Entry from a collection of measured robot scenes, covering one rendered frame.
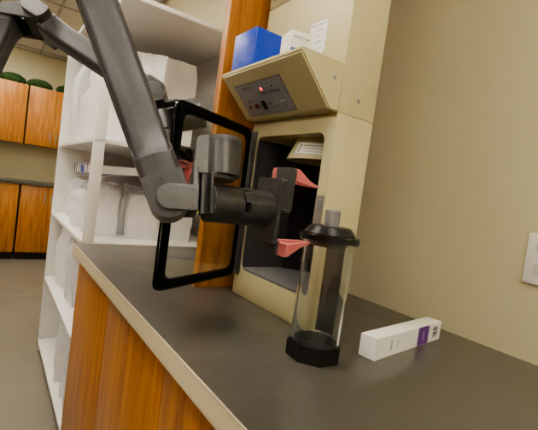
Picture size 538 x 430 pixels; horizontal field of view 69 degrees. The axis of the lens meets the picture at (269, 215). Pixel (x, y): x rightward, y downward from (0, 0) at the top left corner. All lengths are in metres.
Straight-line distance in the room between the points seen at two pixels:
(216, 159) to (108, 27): 0.23
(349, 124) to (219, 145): 0.38
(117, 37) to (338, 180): 0.49
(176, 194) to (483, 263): 0.80
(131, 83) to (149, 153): 0.11
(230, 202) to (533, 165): 0.75
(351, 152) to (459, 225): 0.40
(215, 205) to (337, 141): 0.38
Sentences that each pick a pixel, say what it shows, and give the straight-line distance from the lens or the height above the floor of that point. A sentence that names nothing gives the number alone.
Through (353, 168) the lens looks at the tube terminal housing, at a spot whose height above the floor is 1.30.
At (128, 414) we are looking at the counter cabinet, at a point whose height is 0.68.
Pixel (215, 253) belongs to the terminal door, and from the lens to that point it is 1.00.
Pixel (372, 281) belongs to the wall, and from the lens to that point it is 1.30.
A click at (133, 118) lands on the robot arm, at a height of 1.30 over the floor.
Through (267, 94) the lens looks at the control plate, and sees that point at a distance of 0.95.
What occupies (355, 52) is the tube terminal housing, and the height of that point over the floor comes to 1.54.
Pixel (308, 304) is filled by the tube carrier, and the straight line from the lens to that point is 0.70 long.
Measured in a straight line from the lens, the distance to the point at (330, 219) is 0.70.
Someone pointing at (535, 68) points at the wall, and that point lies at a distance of 1.15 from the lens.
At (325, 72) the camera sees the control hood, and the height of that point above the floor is 1.48.
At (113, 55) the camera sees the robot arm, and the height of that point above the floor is 1.38.
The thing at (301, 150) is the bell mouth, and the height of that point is 1.34.
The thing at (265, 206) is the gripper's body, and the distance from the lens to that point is 0.59.
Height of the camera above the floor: 1.22
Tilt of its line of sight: 3 degrees down
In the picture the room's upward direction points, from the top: 8 degrees clockwise
